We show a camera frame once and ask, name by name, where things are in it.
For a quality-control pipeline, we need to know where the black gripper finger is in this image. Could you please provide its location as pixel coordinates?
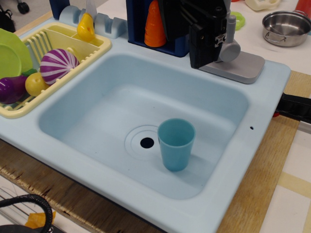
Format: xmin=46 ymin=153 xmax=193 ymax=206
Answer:
xmin=189 ymin=23 xmax=226 ymax=69

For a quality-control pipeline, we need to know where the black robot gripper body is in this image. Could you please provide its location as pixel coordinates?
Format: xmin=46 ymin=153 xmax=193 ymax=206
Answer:
xmin=158 ymin=0 xmax=230 ymax=40

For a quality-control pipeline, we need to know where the grey toy faucet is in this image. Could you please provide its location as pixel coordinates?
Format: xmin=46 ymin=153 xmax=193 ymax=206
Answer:
xmin=199 ymin=15 xmax=265 ymax=84

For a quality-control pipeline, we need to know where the orange toy carrot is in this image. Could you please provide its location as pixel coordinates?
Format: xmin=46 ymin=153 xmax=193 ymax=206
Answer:
xmin=144 ymin=0 xmax=167 ymax=48

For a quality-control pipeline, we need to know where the dark blue utensil holder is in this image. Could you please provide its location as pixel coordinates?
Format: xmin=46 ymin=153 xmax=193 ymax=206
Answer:
xmin=126 ymin=0 xmax=189 ymax=57

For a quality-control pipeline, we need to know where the light blue plate stand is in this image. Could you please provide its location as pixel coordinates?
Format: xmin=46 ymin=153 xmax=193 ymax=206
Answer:
xmin=59 ymin=5 xmax=128 ymax=39

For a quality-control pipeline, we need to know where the cream plastic toy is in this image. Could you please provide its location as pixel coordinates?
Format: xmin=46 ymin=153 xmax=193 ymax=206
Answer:
xmin=245 ymin=0 xmax=281 ymax=11

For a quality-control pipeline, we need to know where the stainless steel pot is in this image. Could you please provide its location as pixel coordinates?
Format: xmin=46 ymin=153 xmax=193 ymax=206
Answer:
xmin=262 ymin=11 xmax=311 ymax=47

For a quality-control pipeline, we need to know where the yellow toy pear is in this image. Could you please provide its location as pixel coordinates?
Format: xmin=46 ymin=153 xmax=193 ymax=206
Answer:
xmin=77 ymin=13 xmax=95 ymax=42

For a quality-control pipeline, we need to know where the teal plastic cup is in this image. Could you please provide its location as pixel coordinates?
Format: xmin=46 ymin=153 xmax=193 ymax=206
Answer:
xmin=157 ymin=118 xmax=196 ymax=172

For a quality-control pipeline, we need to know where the red plastic object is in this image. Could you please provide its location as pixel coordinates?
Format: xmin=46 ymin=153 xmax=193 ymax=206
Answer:
xmin=295 ymin=0 xmax=311 ymax=17

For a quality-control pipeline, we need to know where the black clamp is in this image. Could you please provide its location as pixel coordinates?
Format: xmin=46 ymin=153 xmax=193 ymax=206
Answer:
xmin=275 ymin=93 xmax=311 ymax=124

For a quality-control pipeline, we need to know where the pale yellow dish rack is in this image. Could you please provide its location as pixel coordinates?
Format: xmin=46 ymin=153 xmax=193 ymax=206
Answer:
xmin=0 ymin=22 xmax=112 ymax=118

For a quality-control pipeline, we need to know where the purple striped toy onion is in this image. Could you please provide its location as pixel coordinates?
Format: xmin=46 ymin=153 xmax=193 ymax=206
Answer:
xmin=39 ymin=49 xmax=80 ymax=85

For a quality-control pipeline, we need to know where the light blue toy sink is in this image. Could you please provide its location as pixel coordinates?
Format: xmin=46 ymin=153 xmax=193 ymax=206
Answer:
xmin=0 ymin=37 xmax=291 ymax=233

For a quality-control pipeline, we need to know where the black chair wheel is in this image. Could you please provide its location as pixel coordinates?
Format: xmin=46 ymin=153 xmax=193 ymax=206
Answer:
xmin=17 ymin=0 xmax=30 ymax=15

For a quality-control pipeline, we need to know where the yellow toy lemon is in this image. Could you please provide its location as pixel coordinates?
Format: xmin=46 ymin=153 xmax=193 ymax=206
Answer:
xmin=25 ymin=72 xmax=49 ymax=97

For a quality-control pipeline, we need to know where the lime green plate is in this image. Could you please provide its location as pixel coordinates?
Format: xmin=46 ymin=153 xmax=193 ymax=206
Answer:
xmin=0 ymin=29 xmax=33 ymax=79

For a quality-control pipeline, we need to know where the purple toy eggplant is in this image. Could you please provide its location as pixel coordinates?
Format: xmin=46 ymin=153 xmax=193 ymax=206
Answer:
xmin=0 ymin=68 xmax=37 ymax=104

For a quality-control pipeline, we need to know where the green ring toy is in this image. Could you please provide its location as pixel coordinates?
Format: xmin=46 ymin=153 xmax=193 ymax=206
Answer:
xmin=230 ymin=11 xmax=246 ymax=31

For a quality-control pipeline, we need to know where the black braided cable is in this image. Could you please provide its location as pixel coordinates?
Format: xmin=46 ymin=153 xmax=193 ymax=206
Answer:
xmin=0 ymin=194 xmax=53 ymax=233

